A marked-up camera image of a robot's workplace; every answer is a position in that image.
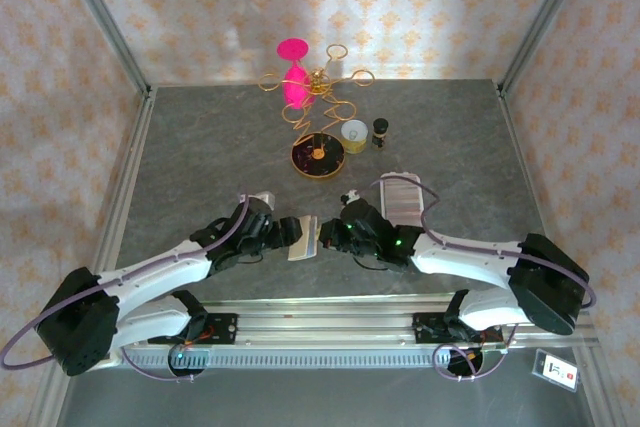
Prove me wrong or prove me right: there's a stack of plastic cards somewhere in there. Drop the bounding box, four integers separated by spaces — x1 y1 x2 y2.
383 180 422 218

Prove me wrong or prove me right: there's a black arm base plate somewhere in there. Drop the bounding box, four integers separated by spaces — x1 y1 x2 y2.
413 311 504 348
149 311 240 346

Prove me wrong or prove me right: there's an aluminium frame side beam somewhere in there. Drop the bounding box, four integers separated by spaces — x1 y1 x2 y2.
497 84 624 427
29 86 159 427

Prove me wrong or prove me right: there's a grey slotted cable duct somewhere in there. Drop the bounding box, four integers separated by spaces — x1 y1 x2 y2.
117 346 451 369

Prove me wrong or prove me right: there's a gold wire glass rack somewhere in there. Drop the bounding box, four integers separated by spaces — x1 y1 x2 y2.
258 42 376 179

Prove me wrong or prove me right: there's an aluminium frame post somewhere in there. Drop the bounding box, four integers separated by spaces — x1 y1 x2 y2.
52 0 154 98
497 0 596 93

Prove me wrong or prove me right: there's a small dark bottle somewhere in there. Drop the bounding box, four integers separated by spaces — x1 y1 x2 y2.
370 117 390 152

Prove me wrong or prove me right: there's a pink wine glass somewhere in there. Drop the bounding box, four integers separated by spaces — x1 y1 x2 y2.
275 37 317 111

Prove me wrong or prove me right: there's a white plastic basket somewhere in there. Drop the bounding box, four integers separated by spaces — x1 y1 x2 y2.
378 171 426 221

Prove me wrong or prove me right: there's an aluminium mounting rail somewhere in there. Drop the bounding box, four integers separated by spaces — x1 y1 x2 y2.
117 296 599 349

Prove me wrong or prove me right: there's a white label tag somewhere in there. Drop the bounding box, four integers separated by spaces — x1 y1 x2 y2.
531 348 581 392

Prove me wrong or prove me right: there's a yellow tin can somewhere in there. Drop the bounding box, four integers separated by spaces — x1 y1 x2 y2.
339 119 370 155

